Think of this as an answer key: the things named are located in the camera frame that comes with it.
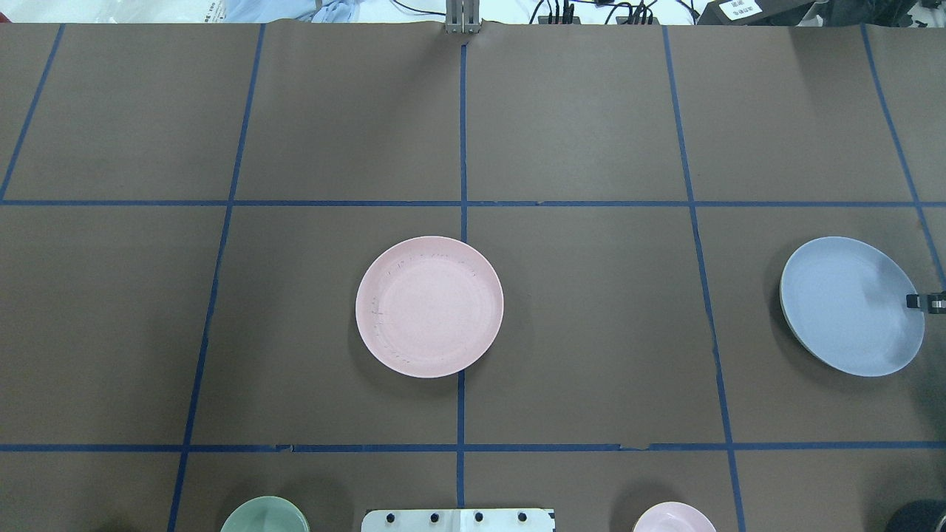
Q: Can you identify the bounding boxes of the pink plate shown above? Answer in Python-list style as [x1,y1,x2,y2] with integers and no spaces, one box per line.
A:
[354,236,506,378]

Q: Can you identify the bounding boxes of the green plate under blue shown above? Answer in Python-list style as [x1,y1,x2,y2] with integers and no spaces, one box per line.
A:
[778,286,809,350]

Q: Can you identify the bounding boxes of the black round object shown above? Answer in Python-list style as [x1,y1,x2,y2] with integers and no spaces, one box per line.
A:
[884,499,945,532]

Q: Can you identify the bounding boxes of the small pink bowl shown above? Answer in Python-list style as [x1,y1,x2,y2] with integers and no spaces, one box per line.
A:
[632,502,716,531]

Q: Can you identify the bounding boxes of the black box with label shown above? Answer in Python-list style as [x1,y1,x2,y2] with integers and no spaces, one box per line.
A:
[696,1,823,27]

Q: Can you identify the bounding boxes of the white mounting plate with bolts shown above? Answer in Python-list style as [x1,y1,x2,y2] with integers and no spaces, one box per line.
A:
[361,508,557,531]

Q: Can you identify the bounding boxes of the green bowl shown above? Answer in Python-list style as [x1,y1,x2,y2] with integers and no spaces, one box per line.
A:
[220,496,310,531]

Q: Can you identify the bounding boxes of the light blue cloth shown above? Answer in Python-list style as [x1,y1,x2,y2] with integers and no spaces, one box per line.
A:
[223,1,361,24]

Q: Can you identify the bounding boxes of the black cables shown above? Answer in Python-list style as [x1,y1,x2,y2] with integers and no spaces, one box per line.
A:
[392,0,699,26]

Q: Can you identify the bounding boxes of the grey metal post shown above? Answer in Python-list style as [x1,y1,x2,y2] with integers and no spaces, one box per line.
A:
[445,0,482,34]

